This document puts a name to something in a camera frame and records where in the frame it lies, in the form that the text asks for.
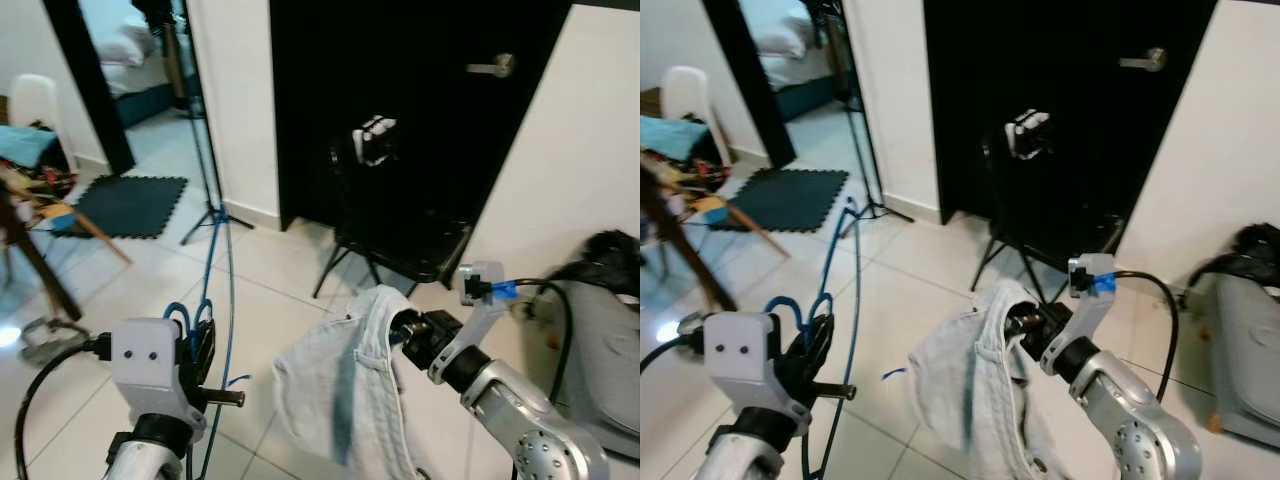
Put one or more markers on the grey suitcase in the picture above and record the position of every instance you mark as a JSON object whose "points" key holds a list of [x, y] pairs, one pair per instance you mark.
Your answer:
{"points": [[1250, 370], [600, 380]]}

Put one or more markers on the bed with white pillow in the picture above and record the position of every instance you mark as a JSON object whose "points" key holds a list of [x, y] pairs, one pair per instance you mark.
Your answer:
{"points": [[800, 75], [140, 80]]}

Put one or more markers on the teal cloth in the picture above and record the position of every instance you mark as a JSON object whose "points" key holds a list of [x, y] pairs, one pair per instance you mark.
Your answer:
{"points": [[670, 138], [25, 147]]}

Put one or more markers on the black door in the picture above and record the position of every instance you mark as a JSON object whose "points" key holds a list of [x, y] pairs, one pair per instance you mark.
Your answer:
{"points": [[440, 150], [1100, 150]]}

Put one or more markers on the dark foam floor mat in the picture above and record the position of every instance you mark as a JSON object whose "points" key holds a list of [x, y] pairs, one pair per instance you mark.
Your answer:
{"points": [[790, 200], [130, 205]]}

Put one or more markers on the black tripod stand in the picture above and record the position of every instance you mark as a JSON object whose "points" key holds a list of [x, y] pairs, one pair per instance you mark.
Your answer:
{"points": [[195, 110], [850, 110]]}

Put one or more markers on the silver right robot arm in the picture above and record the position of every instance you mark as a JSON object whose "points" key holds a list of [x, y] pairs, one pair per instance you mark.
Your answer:
{"points": [[530, 440], [1130, 440]]}

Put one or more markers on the black bag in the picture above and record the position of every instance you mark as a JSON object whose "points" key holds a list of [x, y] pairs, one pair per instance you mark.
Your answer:
{"points": [[1255, 250], [610, 260]]}

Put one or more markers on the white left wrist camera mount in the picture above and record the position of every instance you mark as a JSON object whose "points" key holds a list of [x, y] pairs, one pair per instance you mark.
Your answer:
{"points": [[150, 370], [745, 360]]}

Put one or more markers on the black folding chair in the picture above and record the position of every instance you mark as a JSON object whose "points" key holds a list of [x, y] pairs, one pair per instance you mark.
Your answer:
{"points": [[1050, 240], [400, 250]]}

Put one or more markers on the light denim shorts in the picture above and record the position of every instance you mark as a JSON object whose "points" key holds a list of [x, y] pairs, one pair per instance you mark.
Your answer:
{"points": [[970, 400], [340, 400]]}

